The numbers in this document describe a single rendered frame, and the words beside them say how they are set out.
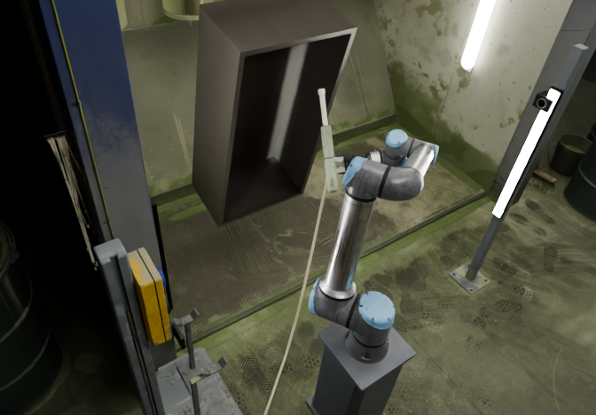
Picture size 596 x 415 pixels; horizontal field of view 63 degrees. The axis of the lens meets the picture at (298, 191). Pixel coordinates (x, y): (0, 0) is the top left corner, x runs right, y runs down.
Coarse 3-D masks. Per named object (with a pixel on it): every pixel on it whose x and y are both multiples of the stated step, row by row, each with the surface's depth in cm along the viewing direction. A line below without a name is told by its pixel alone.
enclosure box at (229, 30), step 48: (240, 0) 210; (288, 0) 218; (240, 48) 188; (288, 48) 252; (336, 48) 232; (240, 96) 259; (288, 96) 282; (240, 144) 290; (288, 144) 300; (240, 192) 296; (288, 192) 304
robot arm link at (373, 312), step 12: (360, 300) 191; (372, 300) 192; (384, 300) 192; (360, 312) 188; (372, 312) 187; (384, 312) 188; (348, 324) 192; (360, 324) 190; (372, 324) 186; (384, 324) 186; (360, 336) 194; (372, 336) 191; (384, 336) 193
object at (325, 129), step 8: (320, 96) 226; (320, 104) 226; (328, 128) 224; (328, 136) 224; (328, 144) 223; (328, 152) 223; (328, 160) 223; (328, 168) 223; (328, 176) 222; (336, 176) 223; (328, 184) 222; (336, 184) 222
